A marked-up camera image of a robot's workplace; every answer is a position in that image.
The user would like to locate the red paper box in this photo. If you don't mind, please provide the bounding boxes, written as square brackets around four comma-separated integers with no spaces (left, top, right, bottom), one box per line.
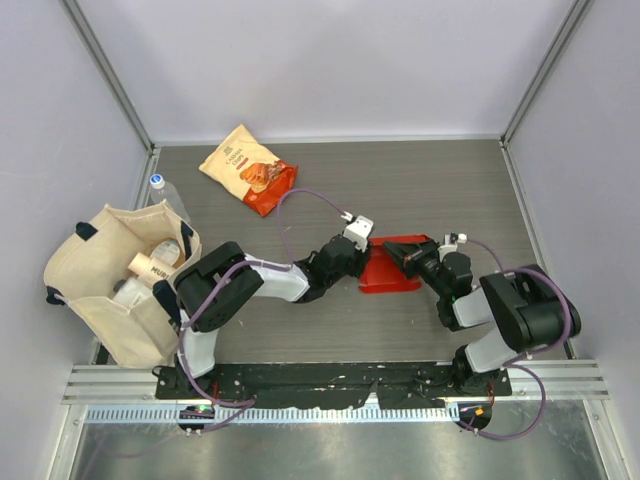
[359,234,429,294]

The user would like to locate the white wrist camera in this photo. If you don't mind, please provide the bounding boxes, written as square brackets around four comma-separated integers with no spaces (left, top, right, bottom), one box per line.
[341,212,374,252]
[443,232,468,247]

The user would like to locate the aluminium frame rail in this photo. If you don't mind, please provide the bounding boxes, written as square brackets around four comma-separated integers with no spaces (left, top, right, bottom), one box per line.
[63,360,609,409]

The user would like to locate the clear plastic water bottle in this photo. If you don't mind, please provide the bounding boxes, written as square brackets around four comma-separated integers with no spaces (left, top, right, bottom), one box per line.
[149,173,191,224]

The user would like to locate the white pouch in bag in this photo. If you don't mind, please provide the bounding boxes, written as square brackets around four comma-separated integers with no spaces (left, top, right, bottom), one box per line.
[112,277,152,309]

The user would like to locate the beige cylindrical bottle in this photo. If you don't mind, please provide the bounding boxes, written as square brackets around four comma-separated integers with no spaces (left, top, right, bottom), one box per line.
[128,253,185,287]

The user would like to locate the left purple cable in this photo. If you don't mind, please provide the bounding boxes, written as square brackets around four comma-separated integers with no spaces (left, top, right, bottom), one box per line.
[174,187,351,434]

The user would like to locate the cassava chips bag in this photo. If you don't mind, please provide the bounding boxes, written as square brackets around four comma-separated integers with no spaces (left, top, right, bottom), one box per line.
[199,125,298,217]

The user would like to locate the purple cable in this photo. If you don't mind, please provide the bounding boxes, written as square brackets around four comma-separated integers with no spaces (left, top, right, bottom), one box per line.
[457,235,576,441]
[174,187,351,434]

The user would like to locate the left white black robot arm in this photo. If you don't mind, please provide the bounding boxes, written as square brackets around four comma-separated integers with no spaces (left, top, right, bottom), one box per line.
[173,234,372,399]

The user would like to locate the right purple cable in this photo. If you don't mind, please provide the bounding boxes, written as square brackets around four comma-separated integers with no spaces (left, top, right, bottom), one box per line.
[457,235,576,441]

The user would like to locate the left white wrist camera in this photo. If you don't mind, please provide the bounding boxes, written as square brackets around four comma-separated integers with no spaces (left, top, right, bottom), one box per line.
[341,212,374,252]

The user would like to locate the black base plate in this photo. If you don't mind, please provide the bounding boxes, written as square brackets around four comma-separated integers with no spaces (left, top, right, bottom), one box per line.
[152,362,512,410]

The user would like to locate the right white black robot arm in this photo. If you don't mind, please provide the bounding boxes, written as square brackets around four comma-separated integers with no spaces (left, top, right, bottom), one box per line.
[383,233,582,395]

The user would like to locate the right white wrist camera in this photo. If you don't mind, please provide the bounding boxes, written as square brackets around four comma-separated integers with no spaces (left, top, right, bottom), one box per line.
[443,232,468,247]

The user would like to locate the white slotted cable duct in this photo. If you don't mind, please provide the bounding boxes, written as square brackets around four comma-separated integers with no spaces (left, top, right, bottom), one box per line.
[85,403,459,424]

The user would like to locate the beige canvas tote bag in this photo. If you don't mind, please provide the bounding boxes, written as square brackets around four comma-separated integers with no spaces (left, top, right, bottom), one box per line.
[44,201,202,369]

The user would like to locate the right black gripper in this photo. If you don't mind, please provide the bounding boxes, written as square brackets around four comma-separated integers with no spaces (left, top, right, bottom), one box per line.
[381,239,449,299]

